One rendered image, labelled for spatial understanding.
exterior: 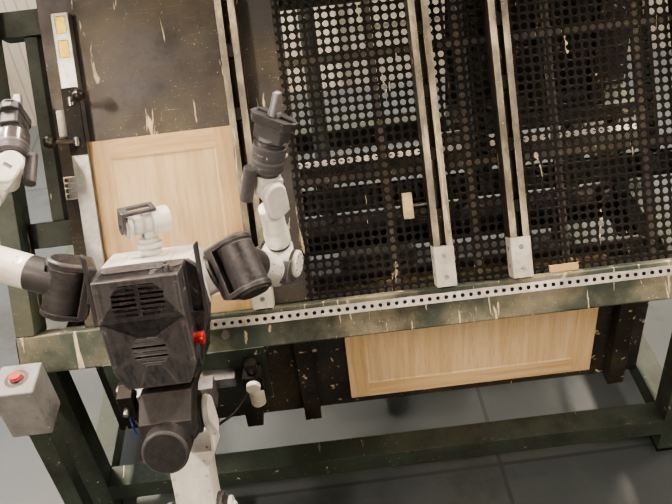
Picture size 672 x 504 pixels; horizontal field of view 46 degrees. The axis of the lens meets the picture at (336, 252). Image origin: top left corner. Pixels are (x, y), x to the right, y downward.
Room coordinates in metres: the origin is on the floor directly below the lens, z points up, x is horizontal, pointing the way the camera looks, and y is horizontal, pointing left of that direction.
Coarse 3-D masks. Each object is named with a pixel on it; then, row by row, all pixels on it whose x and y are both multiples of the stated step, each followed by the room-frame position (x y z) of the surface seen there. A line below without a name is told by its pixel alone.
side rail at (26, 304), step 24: (0, 48) 2.35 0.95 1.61; (0, 72) 2.29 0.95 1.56; (0, 96) 2.22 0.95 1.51; (24, 192) 2.12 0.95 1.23; (0, 216) 2.01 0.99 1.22; (24, 216) 2.06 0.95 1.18; (0, 240) 1.97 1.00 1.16; (24, 240) 1.99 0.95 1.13; (24, 312) 1.85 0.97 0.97; (24, 336) 1.81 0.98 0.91
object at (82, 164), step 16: (64, 64) 2.24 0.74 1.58; (64, 80) 2.22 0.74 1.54; (80, 80) 2.25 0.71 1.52; (80, 160) 2.09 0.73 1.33; (80, 176) 2.07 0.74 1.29; (80, 192) 2.04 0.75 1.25; (80, 208) 2.01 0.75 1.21; (96, 208) 2.01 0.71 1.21; (96, 224) 1.98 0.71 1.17; (96, 240) 1.96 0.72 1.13; (96, 256) 1.93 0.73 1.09
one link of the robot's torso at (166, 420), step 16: (176, 384) 1.37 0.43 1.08; (192, 384) 1.36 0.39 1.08; (144, 400) 1.32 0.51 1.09; (160, 400) 1.32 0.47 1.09; (176, 400) 1.31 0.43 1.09; (192, 400) 1.32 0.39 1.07; (144, 416) 1.28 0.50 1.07; (160, 416) 1.28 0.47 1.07; (176, 416) 1.27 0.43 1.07; (192, 416) 1.28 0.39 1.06; (144, 432) 1.26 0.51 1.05; (160, 432) 1.22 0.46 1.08; (176, 432) 1.22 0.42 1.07; (192, 432) 1.25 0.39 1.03; (144, 448) 1.20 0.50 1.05; (160, 448) 1.20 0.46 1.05; (176, 448) 1.20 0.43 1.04; (160, 464) 1.19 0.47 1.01; (176, 464) 1.18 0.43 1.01
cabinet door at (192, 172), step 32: (224, 128) 2.13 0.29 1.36; (96, 160) 2.11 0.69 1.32; (128, 160) 2.10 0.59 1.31; (160, 160) 2.10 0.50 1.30; (192, 160) 2.09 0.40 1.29; (224, 160) 2.08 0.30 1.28; (96, 192) 2.05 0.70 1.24; (128, 192) 2.05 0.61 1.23; (160, 192) 2.04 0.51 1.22; (192, 192) 2.04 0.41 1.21; (224, 192) 2.03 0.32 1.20; (192, 224) 1.99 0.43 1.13; (224, 224) 1.98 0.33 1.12
